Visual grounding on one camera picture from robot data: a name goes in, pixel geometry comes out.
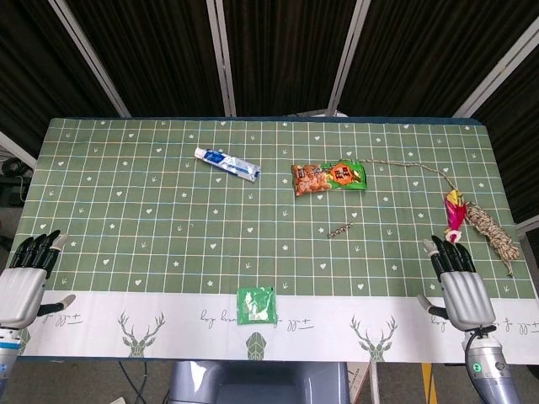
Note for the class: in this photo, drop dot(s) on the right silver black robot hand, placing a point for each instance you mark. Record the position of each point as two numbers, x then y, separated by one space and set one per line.
467 299

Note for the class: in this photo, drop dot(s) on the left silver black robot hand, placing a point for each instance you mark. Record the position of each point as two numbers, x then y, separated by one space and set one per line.
19 294

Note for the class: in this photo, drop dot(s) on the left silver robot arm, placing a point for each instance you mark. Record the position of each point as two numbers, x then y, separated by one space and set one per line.
7 353

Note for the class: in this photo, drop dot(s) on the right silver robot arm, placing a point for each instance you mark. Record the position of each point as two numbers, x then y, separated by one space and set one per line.
490 370

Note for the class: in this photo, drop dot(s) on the pink yellow feather toy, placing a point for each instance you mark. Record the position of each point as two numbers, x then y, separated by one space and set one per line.
455 214

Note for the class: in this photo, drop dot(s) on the green grid deer tablecloth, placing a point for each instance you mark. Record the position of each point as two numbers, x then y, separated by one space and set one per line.
168 219

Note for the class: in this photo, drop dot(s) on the orange green snack bag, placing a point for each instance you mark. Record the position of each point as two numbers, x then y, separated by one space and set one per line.
326 177

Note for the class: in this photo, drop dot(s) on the green plastic sachet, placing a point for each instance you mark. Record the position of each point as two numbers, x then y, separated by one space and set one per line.
254 305

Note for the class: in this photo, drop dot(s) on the grey robot torso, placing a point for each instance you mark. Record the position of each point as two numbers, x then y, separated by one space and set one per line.
257 383

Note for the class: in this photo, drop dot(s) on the blue white toothpaste tube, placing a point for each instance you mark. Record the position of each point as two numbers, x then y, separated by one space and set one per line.
229 165

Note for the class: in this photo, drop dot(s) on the white partition post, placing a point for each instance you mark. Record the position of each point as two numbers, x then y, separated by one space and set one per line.
222 59
499 78
17 148
346 59
90 59

